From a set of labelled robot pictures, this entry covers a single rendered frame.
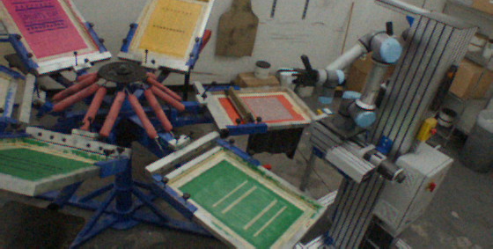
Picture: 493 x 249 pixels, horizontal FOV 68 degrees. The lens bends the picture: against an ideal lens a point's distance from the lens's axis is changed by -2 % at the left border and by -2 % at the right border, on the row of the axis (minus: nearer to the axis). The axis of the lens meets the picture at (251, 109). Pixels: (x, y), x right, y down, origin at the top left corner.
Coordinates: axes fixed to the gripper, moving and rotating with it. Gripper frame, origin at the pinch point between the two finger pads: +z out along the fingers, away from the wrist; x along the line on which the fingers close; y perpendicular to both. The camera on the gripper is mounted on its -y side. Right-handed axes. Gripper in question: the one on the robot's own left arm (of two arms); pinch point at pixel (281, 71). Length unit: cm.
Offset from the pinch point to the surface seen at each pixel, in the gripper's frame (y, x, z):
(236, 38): 50, 291, -55
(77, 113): 55, 70, 106
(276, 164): 150, 145, -74
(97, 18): 31, 272, 110
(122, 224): 156, 78, 80
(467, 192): 161, 85, -284
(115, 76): 27, 64, 82
